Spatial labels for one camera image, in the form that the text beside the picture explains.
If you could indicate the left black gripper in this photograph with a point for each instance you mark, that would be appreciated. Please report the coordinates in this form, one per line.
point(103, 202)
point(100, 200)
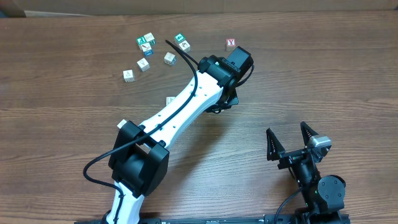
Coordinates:
point(232, 97)

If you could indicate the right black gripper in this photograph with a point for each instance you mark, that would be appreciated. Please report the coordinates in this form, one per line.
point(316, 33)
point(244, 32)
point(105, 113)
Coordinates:
point(290, 157)

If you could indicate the green letter L block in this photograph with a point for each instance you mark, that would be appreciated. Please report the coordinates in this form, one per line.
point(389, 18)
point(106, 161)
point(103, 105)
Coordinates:
point(169, 99)

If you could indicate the wooden block blue side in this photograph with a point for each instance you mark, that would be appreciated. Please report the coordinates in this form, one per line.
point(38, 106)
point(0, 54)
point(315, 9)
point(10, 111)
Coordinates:
point(170, 59)

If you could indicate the wooden block text top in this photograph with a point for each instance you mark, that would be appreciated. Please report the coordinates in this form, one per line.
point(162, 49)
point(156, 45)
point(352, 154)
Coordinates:
point(143, 64)

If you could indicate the wooden block pencil picture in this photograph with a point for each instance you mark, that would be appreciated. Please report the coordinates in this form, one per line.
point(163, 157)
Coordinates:
point(147, 49)

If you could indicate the wooden block red picture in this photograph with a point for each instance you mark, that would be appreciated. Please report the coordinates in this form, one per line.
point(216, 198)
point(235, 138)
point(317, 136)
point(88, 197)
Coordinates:
point(121, 123)

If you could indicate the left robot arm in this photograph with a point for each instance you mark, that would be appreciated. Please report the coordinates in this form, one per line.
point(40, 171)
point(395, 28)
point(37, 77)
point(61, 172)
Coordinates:
point(141, 156)

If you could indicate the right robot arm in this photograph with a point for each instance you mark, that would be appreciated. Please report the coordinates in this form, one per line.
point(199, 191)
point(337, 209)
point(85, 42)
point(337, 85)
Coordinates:
point(323, 196)

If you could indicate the red letter Y block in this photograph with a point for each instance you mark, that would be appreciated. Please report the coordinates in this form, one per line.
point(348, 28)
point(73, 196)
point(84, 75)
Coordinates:
point(230, 44)

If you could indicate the wooden block brown picture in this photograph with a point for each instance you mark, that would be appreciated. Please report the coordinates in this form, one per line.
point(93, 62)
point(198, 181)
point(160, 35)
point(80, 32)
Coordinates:
point(185, 46)

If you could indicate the green number four block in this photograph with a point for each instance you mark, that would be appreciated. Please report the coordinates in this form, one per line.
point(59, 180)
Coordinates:
point(179, 38)

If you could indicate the wooden block number side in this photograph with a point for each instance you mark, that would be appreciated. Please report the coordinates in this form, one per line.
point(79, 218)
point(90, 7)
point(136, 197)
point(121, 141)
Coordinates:
point(150, 38)

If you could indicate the green letter wooden block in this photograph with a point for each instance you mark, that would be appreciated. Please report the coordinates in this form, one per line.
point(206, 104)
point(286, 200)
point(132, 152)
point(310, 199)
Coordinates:
point(140, 41)

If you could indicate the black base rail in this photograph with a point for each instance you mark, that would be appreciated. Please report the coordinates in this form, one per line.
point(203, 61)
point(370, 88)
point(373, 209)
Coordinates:
point(266, 219)

